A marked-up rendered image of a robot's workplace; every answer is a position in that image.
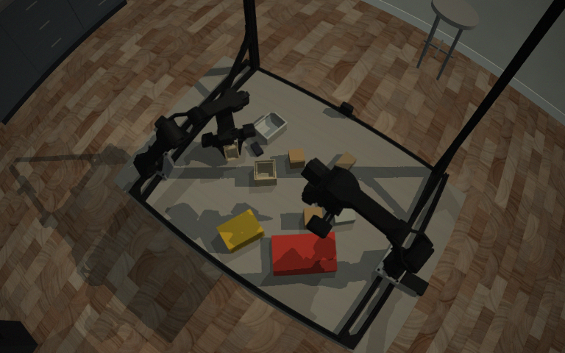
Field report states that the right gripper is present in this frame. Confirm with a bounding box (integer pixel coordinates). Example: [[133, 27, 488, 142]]
[[202, 116, 256, 159]]

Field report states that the red flat rectangular block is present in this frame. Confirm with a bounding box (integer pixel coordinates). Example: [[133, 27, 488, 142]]
[[271, 232, 337, 276]]

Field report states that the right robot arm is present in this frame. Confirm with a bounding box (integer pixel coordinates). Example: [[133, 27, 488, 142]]
[[133, 88, 250, 180]]

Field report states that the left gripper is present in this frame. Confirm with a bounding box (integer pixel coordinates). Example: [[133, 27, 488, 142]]
[[306, 199, 343, 239]]

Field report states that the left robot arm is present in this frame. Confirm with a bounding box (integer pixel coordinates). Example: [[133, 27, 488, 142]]
[[301, 158, 434, 280]]

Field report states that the yellow rectangular block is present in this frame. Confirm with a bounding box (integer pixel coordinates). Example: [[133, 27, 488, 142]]
[[216, 209, 265, 253]]

